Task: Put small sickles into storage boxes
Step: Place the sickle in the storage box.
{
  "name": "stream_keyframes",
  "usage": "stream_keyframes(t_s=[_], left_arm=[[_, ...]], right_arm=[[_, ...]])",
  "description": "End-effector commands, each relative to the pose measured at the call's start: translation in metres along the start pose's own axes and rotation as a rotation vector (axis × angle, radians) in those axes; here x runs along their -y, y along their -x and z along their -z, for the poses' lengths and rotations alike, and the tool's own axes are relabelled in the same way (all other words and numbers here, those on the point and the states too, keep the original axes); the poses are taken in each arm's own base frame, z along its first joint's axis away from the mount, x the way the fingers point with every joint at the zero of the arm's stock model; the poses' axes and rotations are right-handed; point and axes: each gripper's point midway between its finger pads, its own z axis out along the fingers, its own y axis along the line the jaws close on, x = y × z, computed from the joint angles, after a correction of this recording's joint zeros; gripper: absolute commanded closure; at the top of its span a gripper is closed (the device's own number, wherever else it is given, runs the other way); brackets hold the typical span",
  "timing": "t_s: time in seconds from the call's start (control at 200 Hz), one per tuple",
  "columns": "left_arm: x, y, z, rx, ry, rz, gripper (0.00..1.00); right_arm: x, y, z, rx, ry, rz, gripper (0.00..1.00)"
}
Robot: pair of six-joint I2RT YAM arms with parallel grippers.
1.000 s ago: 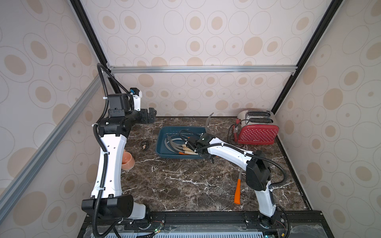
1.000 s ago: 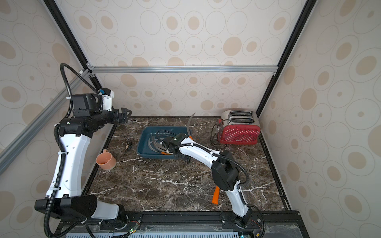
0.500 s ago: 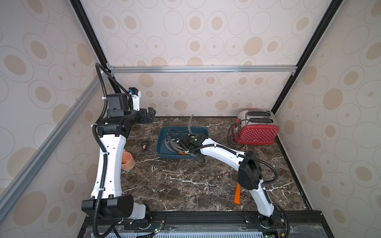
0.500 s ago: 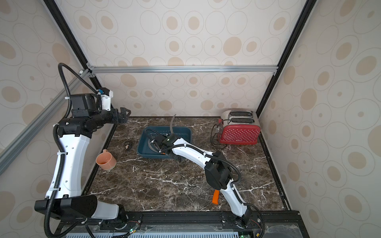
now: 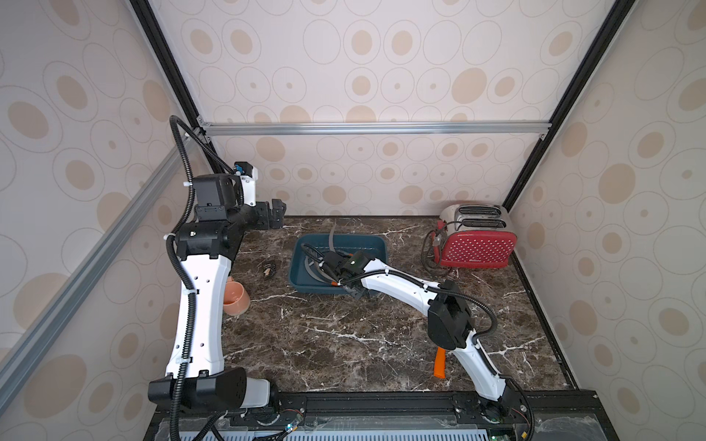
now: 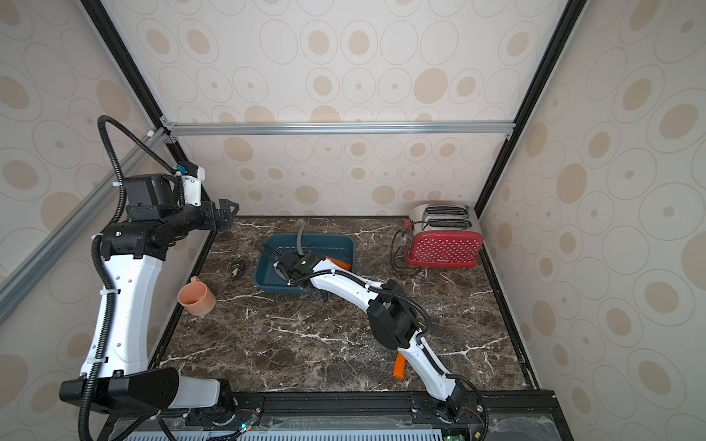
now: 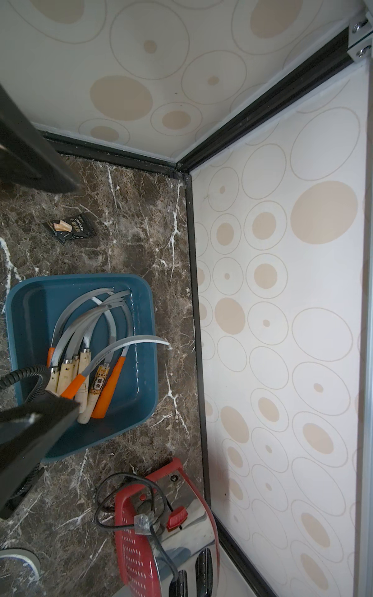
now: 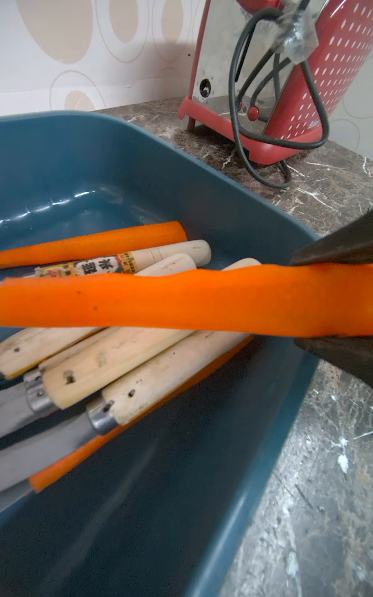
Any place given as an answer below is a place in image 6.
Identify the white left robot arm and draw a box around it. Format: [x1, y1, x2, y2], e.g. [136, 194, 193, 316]
[59, 115, 239, 440]

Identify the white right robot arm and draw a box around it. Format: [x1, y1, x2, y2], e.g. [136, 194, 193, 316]
[259, 244, 489, 428]

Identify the teal plastic storage box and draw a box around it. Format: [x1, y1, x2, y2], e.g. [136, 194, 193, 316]
[254, 233, 356, 296]

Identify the pink tape roll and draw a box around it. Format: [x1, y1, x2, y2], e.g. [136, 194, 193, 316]
[178, 276, 216, 317]

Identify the red polka dot toaster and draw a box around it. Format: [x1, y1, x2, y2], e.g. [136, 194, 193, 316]
[403, 202, 484, 269]

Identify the horizontal aluminium frame bar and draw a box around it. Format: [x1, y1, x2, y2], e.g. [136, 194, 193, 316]
[165, 121, 515, 136]

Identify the black toaster power cable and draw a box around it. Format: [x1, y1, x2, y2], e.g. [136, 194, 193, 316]
[390, 228, 420, 277]

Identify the diagonal aluminium frame bar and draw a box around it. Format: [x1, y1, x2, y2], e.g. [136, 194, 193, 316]
[0, 128, 167, 326]

